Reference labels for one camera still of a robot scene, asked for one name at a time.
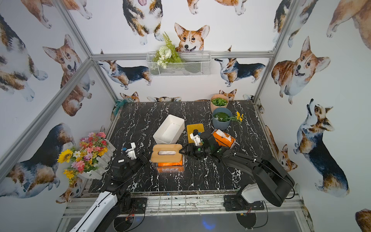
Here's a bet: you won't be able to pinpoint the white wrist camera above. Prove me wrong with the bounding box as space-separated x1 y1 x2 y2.
189 129 202 146
125 142 137 160

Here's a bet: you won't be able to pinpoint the blue-grey plant pot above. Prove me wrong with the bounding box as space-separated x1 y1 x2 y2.
213 107 232 131

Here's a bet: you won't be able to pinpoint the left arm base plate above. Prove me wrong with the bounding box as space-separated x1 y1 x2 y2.
121 197 148 214

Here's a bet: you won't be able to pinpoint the white rectangular tissue box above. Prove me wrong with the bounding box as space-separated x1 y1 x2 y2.
153 115 185 145

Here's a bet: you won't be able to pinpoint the clear plastic tissue box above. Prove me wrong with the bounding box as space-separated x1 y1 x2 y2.
153 157 185 174

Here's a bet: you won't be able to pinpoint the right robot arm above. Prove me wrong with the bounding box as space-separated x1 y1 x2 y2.
179 130 295 207

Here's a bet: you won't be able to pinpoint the pink plant pot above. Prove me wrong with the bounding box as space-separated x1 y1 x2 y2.
210 94 229 112

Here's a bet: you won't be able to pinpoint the light wooden slotted lid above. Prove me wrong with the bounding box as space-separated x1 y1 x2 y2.
151 144 183 163

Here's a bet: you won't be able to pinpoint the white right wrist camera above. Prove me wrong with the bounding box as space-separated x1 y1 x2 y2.
189 129 202 146

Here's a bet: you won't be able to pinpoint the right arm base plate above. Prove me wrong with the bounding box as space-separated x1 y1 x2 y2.
223 195 265 212

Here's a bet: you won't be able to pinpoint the white wire wall basket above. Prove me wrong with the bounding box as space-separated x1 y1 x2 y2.
146 52 212 77

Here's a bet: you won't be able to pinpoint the yellow wooden slotted lid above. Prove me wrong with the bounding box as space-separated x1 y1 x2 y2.
186 123 205 144

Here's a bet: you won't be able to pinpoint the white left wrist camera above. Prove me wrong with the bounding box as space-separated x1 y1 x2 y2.
125 142 137 160

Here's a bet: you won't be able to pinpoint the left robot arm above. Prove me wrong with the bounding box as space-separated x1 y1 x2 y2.
71 152 149 232

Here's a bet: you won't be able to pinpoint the white flowers with fern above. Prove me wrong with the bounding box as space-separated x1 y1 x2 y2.
152 32 183 69

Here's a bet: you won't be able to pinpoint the orange tissue pack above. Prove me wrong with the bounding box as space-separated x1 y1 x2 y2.
212 130 236 148
157 158 184 167

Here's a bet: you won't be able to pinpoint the green cloth at corner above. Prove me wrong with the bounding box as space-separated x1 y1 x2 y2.
112 99 132 116

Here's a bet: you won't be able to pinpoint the colourful flower bouquet planter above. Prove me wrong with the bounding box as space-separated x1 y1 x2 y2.
58 132 116 184

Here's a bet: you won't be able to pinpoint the yellow artificial flower sprig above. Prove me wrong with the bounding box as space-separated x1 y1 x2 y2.
229 112 244 123

